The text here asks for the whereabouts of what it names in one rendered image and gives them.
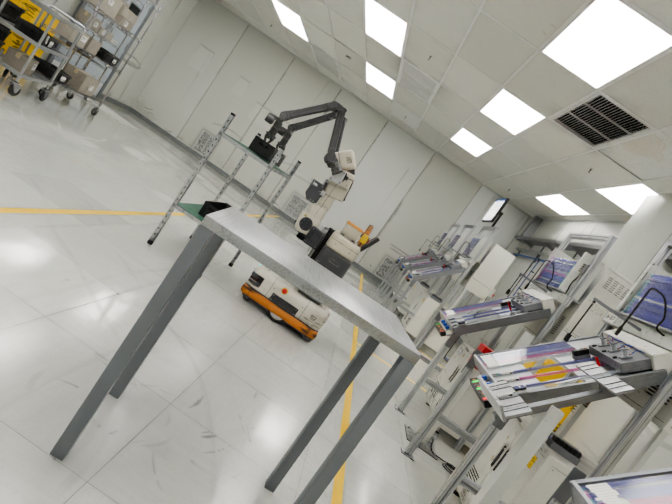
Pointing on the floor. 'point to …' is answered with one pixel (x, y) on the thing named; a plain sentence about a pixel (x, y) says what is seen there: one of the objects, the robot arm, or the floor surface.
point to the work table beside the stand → (118, 374)
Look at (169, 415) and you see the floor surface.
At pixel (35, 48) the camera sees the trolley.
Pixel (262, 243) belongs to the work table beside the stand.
